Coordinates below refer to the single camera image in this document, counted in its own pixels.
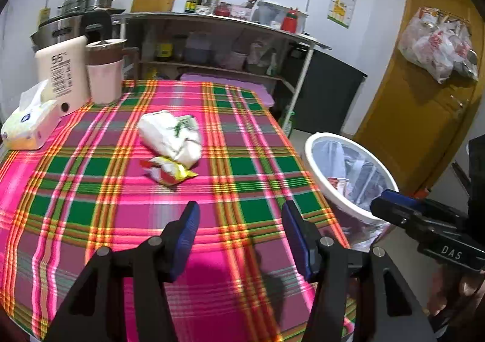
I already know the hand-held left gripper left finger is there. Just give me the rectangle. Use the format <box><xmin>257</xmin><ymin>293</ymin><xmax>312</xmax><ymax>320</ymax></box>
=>
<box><xmin>43</xmin><ymin>201</ymin><xmax>201</xmax><ymax>342</ymax></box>

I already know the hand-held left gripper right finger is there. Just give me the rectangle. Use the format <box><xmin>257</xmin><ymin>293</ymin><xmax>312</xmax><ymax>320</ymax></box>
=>
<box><xmin>281</xmin><ymin>200</ymin><xmax>436</xmax><ymax>342</ymax></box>

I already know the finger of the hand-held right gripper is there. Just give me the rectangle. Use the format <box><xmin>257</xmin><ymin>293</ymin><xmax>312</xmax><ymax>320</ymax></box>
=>
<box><xmin>370</xmin><ymin>197</ymin><xmax>421</xmax><ymax>232</ymax></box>
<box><xmin>381</xmin><ymin>189</ymin><xmax>430</xmax><ymax>214</ymax></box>

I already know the white trash bin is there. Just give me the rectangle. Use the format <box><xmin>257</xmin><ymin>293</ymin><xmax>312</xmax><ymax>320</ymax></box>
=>
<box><xmin>304</xmin><ymin>132</ymin><xmax>401</xmax><ymax>252</ymax></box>

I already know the red yellow snack wrapper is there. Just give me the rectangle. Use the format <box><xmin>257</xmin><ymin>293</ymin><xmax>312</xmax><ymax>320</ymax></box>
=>
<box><xmin>141</xmin><ymin>156</ymin><xmax>199</xmax><ymax>186</ymax></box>

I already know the white plastic bag green print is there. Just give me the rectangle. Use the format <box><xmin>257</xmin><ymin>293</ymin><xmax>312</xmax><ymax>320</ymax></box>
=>
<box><xmin>137</xmin><ymin>110</ymin><xmax>202</xmax><ymax>168</ymax></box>

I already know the person's right hand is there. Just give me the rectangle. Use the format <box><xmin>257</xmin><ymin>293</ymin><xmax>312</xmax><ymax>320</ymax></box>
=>
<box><xmin>427</xmin><ymin>264</ymin><xmax>485</xmax><ymax>332</ymax></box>

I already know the yellow wooden door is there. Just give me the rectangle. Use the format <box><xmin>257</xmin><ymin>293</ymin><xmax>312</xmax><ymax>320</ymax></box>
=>
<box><xmin>353</xmin><ymin>0</ymin><xmax>485</xmax><ymax>196</ymax></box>

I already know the pink green plaid tablecloth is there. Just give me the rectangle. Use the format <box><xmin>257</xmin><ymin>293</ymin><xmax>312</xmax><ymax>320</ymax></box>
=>
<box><xmin>0</xmin><ymin>80</ymin><xmax>357</xmax><ymax>342</ymax></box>

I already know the black cabinet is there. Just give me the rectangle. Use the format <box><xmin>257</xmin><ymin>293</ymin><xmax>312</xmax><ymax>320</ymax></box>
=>
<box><xmin>291</xmin><ymin>48</ymin><xmax>368</xmax><ymax>135</ymax></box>

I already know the hanging plastic bag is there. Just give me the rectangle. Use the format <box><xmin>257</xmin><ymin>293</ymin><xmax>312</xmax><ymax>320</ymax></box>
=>
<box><xmin>398</xmin><ymin>6</ymin><xmax>480</xmax><ymax>84</ymax></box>

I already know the pink cup with brown lid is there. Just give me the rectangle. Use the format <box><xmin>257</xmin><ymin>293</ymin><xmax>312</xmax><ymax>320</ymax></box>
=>
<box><xmin>85</xmin><ymin>39</ymin><xmax>128</xmax><ymax>106</ymax></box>

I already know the yellow label jar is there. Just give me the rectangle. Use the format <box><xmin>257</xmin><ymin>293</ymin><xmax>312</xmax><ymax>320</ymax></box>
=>
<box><xmin>156</xmin><ymin>39</ymin><xmax>175</xmax><ymax>62</ymax></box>

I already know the purple plastic container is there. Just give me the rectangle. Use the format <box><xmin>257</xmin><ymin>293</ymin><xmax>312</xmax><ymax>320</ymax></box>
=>
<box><xmin>186</xmin><ymin>33</ymin><xmax>213</xmax><ymax>64</ymax></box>

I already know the soft tissue pack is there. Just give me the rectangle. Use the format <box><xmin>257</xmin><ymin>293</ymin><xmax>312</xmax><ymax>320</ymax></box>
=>
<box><xmin>0</xmin><ymin>79</ymin><xmax>62</xmax><ymax>151</ymax></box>

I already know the cream electric appliance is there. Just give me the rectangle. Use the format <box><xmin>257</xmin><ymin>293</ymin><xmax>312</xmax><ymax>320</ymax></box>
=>
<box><xmin>35</xmin><ymin>35</ymin><xmax>92</xmax><ymax>116</ymax></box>

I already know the red flask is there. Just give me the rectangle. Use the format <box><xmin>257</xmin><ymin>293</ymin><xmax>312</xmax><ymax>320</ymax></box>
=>
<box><xmin>281</xmin><ymin>7</ymin><xmax>309</xmax><ymax>34</ymax></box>

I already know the grey kitchen shelf unit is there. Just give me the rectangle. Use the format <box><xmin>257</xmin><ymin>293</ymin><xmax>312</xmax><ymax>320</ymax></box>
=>
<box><xmin>113</xmin><ymin>12</ymin><xmax>331</xmax><ymax>138</ymax></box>

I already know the clear plastic container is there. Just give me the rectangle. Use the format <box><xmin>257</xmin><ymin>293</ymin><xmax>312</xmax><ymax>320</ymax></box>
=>
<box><xmin>258</xmin><ymin>1</ymin><xmax>289</xmax><ymax>26</ymax></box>

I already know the pink utensil box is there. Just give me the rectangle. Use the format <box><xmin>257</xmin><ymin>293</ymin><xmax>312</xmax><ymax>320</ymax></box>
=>
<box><xmin>229</xmin><ymin>0</ymin><xmax>263</xmax><ymax>21</ymax></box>

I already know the black kettle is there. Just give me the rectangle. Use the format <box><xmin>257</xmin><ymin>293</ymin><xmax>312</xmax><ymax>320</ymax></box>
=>
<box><xmin>79</xmin><ymin>10</ymin><xmax>113</xmax><ymax>42</ymax></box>

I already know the large steel pot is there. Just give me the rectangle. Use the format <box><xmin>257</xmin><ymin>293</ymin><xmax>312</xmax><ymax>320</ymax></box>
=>
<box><xmin>30</xmin><ymin>15</ymin><xmax>83</xmax><ymax>50</ymax></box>

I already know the steel pot with lid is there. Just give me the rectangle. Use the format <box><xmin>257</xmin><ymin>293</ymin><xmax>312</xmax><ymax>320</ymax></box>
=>
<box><xmin>58</xmin><ymin>0</ymin><xmax>116</xmax><ymax>17</ymax></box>

